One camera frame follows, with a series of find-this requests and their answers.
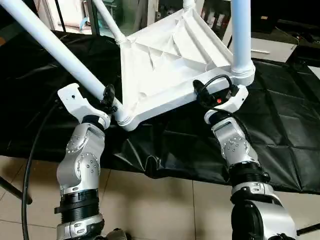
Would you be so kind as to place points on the white drawer unit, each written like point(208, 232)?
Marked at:
point(272, 50)

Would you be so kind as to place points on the white glass door cabinet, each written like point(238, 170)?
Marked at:
point(215, 20)

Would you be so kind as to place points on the black table mat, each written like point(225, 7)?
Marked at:
point(280, 125)

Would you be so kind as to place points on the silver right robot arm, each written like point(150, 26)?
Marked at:
point(240, 160)

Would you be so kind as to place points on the black metal table frame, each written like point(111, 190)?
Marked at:
point(15, 190)

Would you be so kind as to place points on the white plastic table top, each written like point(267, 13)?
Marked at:
point(165, 70)

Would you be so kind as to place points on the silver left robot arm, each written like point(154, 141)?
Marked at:
point(82, 165)

